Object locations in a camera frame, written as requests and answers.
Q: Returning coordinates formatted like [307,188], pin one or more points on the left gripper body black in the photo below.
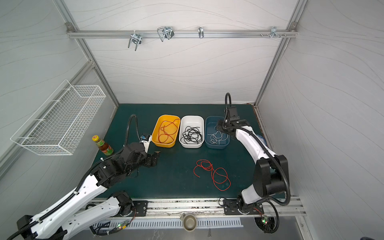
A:
[148,161]

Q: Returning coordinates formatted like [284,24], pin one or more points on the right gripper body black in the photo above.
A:
[223,129]

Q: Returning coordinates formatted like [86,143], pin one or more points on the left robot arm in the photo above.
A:
[63,219]

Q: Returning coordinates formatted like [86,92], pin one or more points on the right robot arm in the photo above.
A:
[271,174]

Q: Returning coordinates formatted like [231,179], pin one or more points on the blue plastic tray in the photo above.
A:
[215,139]

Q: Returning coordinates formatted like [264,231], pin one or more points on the sauce bottle yellow cap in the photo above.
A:
[102,145]

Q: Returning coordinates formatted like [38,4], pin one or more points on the blue white ceramic bowl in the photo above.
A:
[263,140]

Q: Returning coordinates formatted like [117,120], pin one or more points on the yellow plastic tray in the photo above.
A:
[166,131]

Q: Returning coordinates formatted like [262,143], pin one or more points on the white plastic tray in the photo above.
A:
[192,132]

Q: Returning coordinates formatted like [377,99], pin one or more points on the olive green cup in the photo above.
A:
[189,222]

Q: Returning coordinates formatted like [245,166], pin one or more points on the middle metal u-bolt clamp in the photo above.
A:
[165,33]

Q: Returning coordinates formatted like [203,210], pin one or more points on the metal u-bolt clamp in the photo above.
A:
[165,33]
[135,40]

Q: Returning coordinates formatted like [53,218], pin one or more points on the left metal u-bolt clamp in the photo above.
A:
[135,40]

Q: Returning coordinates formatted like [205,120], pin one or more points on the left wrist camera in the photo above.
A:
[146,140]

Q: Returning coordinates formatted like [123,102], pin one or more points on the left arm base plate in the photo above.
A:
[139,208]

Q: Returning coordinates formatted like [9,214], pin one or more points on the white vented cable duct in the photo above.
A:
[146,224]

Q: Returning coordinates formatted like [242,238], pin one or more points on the white wire basket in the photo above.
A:
[58,125]

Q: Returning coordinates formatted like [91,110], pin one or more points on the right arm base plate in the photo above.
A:
[232,207]

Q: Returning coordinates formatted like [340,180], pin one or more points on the small metal bracket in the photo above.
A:
[201,32]

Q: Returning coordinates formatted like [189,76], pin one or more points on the right metal hook bracket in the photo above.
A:
[273,34]

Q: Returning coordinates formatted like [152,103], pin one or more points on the horizontal metal rail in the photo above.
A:
[179,34]

